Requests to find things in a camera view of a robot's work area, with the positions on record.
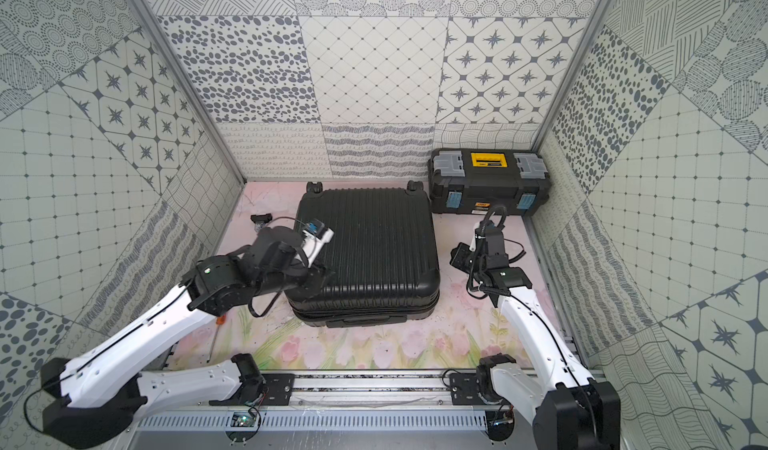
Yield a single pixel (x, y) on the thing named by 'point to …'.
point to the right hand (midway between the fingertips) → (455, 258)
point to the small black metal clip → (260, 220)
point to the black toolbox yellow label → (466, 181)
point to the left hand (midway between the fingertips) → (332, 269)
